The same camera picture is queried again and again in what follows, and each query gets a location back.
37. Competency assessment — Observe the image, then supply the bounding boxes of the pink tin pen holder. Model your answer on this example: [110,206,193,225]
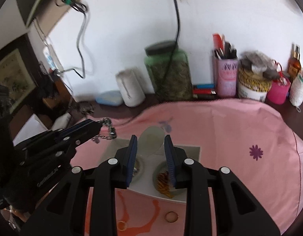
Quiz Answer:
[214,58,238,98]

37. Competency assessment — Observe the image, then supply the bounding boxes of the white jade bangle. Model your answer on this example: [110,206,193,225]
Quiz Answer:
[132,157,145,183]

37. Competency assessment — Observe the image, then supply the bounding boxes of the framed picture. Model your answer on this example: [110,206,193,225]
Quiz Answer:
[0,34,42,114]

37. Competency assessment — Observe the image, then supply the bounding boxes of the white thread ball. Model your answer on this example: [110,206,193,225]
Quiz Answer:
[289,69,303,112]

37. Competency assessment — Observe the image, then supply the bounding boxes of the white vivo cardboard box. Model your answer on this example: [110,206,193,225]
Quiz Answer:
[99,138,201,203]

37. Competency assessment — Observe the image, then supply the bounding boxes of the amber perfume bottle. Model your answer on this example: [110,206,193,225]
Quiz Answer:
[288,44,301,82]

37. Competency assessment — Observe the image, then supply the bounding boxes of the pink floral tablecloth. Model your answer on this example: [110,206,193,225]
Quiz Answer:
[71,99,303,235]

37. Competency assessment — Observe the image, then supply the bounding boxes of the red comb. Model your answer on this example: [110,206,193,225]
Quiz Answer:
[212,34,225,59]

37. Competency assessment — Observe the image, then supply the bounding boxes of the black power cable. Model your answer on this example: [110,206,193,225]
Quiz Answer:
[53,0,93,79]

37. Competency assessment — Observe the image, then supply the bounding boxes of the green jade bangle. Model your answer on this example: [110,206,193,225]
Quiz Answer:
[152,161,187,199]

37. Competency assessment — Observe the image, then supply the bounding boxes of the white router box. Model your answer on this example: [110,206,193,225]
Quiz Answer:
[52,113,71,131]

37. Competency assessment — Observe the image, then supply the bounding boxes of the silver black stone bracelet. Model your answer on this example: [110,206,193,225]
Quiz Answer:
[91,117,117,143]

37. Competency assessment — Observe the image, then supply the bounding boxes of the white tub yellow band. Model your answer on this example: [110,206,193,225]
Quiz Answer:
[237,67,272,102]

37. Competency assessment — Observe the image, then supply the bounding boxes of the pale green jade pendant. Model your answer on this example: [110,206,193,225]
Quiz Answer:
[138,126,165,158]

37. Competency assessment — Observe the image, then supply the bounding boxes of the gold band ring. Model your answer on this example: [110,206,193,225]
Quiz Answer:
[164,211,179,223]

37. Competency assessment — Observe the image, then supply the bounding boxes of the grey cloth bundle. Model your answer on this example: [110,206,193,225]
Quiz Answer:
[240,51,280,80]

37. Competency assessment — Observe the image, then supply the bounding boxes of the amber bead bracelet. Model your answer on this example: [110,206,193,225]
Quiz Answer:
[156,171,176,199]

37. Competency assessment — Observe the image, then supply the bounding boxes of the white cardboard box lid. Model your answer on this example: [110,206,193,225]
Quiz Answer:
[13,114,48,146]

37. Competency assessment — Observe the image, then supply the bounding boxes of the pink plastic basket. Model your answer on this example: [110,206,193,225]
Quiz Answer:
[267,60,291,105]

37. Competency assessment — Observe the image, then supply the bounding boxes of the green glass seed jar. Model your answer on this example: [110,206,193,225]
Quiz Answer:
[144,41,193,101]

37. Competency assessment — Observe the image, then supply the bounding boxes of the white power strip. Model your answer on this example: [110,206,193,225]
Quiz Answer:
[43,40,64,74]

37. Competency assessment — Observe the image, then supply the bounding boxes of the blue and red lighters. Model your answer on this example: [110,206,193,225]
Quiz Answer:
[193,84,216,95]

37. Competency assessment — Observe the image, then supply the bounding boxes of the brown wooden box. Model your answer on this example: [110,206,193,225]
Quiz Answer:
[43,78,74,109]

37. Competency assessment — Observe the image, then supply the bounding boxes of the blue plastic soap box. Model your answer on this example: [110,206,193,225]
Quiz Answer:
[95,91,124,107]

